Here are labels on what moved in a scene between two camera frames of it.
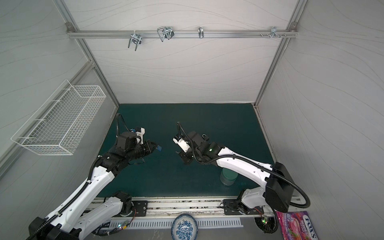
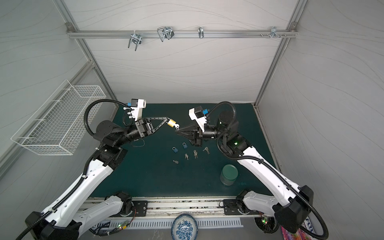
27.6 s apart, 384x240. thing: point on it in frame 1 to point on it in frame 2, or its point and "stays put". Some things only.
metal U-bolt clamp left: x=136 y=38 stays put
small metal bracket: x=201 y=32 stays put
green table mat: x=234 y=128 stays put
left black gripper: x=148 y=149 to x=143 y=128
